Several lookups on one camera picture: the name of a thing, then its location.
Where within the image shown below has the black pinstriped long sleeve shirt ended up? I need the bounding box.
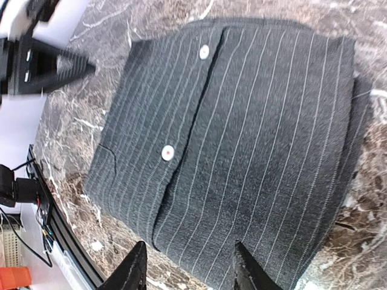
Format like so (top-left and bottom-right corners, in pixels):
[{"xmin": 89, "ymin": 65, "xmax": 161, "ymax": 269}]
[{"xmin": 83, "ymin": 18, "xmax": 371, "ymax": 289}]

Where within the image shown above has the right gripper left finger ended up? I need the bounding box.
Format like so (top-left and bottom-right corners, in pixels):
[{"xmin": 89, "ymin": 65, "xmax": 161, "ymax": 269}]
[{"xmin": 98, "ymin": 241, "xmax": 148, "ymax": 290}]

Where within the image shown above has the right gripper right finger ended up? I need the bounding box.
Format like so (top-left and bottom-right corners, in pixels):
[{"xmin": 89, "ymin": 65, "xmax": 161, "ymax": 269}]
[{"xmin": 233, "ymin": 240, "xmax": 282, "ymax": 290}]

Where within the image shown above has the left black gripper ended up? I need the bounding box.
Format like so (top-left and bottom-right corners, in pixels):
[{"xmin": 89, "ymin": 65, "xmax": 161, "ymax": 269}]
[{"xmin": 1, "ymin": 31, "xmax": 96, "ymax": 96}]

